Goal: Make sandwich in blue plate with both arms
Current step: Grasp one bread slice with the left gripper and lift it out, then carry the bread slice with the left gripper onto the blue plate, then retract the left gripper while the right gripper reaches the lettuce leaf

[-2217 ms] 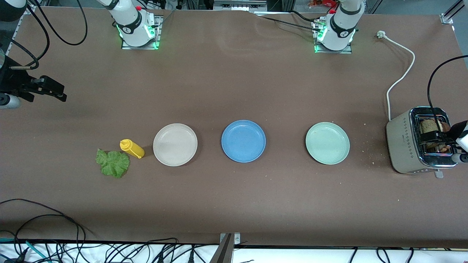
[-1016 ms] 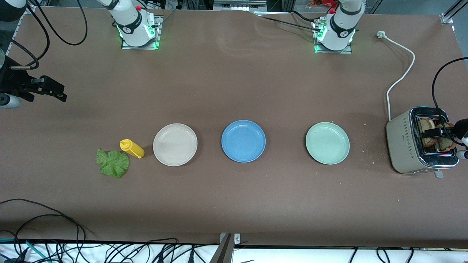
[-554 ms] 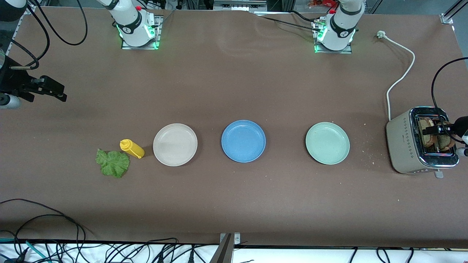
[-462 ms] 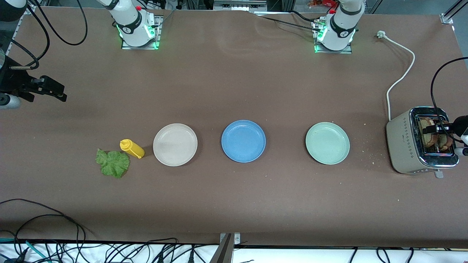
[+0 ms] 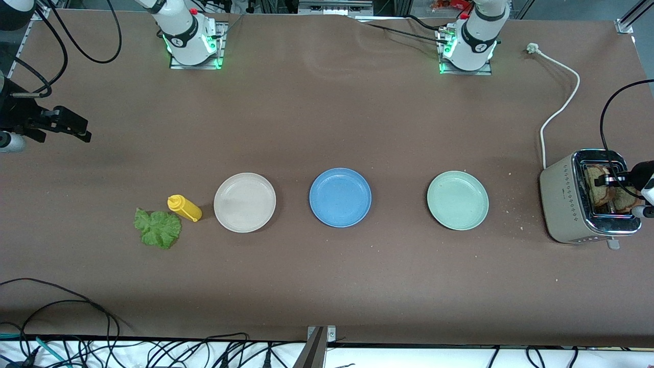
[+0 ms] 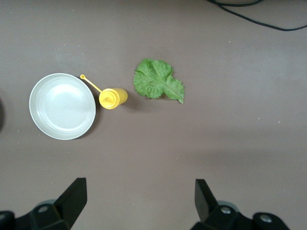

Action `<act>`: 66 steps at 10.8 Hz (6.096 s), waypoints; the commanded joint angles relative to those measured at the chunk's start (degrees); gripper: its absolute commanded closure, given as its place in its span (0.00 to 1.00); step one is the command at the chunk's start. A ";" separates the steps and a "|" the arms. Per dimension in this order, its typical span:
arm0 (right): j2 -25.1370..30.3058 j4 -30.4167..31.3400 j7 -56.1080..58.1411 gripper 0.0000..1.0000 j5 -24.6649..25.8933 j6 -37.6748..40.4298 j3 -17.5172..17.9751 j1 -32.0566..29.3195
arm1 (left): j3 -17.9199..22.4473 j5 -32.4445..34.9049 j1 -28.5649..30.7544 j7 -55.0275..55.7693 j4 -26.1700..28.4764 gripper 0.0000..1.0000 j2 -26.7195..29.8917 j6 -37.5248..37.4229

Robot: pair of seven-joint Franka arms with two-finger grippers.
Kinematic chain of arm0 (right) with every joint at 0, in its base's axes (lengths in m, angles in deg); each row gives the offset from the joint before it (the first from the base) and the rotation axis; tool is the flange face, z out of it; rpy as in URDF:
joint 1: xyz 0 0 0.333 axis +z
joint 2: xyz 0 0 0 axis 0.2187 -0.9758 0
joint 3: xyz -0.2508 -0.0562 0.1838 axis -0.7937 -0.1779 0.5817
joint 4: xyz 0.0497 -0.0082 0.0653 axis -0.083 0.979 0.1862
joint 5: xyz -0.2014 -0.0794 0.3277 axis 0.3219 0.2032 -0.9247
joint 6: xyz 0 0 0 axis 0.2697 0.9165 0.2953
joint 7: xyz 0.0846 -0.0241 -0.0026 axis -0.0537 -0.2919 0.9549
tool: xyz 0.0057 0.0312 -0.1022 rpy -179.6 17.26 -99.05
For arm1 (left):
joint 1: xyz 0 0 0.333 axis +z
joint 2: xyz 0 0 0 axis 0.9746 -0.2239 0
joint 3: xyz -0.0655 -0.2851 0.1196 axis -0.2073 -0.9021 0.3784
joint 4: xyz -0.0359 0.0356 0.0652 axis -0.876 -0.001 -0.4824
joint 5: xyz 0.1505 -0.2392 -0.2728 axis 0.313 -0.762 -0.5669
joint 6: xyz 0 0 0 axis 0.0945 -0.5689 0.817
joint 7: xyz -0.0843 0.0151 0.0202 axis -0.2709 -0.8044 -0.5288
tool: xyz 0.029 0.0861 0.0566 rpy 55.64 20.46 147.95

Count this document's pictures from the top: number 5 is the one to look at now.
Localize brown bread slice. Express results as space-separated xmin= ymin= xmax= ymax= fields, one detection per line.
xmin=586 ymin=166 xmax=616 ymax=208
xmin=613 ymin=185 xmax=639 ymax=214

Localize green lettuce leaf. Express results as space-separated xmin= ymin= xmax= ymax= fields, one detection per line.
xmin=133 ymin=207 xmax=182 ymax=250

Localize yellow mustard squeeze bottle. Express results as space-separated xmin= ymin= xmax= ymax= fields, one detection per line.
xmin=167 ymin=194 xmax=202 ymax=223

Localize light green round plate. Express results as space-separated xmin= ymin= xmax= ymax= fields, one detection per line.
xmin=427 ymin=171 xmax=489 ymax=231

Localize beige round plate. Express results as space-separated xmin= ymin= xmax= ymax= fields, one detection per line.
xmin=214 ymin=173 xmax=277 ymax=234

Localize blue round plate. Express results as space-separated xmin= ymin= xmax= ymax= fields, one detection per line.
xmin=309 ymin=167 xmax=372 ymax=228

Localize beige chrome toaster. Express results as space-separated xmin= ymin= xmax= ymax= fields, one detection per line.
xmin=539 ymin=148 xmax=642 ymax=250

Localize red packet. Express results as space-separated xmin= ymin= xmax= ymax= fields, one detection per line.
xmin=432 ymin=0 xmax=473 ymax=12

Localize grey aluminium profile leg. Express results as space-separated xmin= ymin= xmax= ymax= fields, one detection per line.
xmin=292 ymin=327 xmax=328 ymax=368

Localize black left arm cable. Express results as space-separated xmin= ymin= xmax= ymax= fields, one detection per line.
xmin=600 ymin=79 xmax=654 ymax=201

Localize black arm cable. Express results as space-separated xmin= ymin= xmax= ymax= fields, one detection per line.
xmin=600 ymin=79 xmax=654 ymax=201
xmin=0 ymin=0 xmax=123 ymax=98

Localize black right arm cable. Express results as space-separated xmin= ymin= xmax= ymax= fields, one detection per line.
xmin=0 ymin=0 xmax=123 ymax=98

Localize white toaster power cord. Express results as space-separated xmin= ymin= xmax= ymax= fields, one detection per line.
xmin=526 ymin=43 xmax=581 ymax=170

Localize aluminium frame rail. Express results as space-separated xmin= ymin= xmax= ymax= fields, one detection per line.
xmin=616 ymin=0 xmax=654 ymax=35
xmin=18 ymin=6 xmax=49 ymax=64

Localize black looping floor cable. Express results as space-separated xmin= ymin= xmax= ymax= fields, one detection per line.
xmin=0 ymin=278 xmax=121 ymax=353

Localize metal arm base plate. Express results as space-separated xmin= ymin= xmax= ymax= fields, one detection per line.
xmin=170 ymin=21 xmax=226 ymax=70
xmin=437 ymin=28 xmax=494 ymax=76

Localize black hanging cables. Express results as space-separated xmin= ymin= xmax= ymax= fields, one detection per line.
xmin=488 ymin=346 xmax=579 ymax=368

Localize teal cable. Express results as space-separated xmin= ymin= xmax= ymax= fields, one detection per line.
xmin=0 ymin=332 xmax=67 ymax=366

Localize black floor cable bundle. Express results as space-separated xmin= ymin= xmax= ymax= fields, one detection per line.
xmin=0 ymin=332 xmax=307 ymax=368

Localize black table cable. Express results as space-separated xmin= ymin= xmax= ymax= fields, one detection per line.
xmin=358 ymin=20 xmax=444 ymax=44

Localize metal frame piece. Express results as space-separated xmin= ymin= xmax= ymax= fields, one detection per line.
xmin=298 ymin=0 xmax=375 ymax=16

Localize silver metal table bracket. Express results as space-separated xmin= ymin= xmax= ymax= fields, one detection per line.
xmin=307 ymin=326 xmax=337 ymax=343

